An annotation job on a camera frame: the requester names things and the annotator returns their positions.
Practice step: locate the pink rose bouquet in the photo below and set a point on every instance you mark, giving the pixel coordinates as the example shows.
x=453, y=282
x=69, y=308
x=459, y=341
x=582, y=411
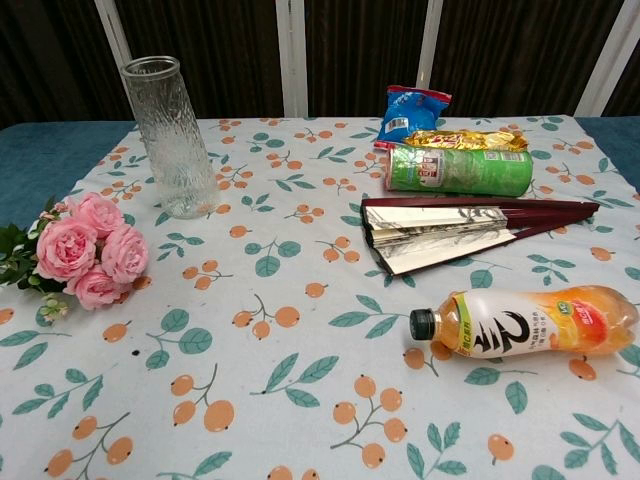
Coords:
x=65, y=245

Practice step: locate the clear textured glass vase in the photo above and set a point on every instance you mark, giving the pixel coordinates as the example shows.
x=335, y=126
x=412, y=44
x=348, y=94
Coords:
x=175, y=150

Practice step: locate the white fruit print tablecloth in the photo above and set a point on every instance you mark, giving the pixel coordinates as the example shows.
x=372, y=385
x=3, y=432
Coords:
x=300, y=300

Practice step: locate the dark red folding fan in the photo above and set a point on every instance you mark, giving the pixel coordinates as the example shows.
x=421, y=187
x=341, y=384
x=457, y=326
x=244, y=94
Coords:
x=425, y=235

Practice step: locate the blue snack bag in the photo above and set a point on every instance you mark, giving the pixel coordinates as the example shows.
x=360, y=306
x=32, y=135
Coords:
x=405, y=115

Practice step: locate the green chip can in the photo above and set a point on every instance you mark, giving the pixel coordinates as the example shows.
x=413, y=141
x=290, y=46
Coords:
x=475, y=170

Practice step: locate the gold foil snack bag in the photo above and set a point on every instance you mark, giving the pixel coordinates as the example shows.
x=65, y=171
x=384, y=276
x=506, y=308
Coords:
x=465, y=140

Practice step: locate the dark brown curtain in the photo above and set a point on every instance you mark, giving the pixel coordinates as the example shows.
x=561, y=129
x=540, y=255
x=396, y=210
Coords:
x=360, y=45

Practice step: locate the orange juice bottle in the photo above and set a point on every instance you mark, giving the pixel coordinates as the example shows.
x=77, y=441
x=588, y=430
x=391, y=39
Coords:
x=525, y=325

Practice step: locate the white frame post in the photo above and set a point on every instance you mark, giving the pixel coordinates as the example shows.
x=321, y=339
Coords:
x=431, y=40
x=600, y=55
x=292, y=55
x=114, y=30

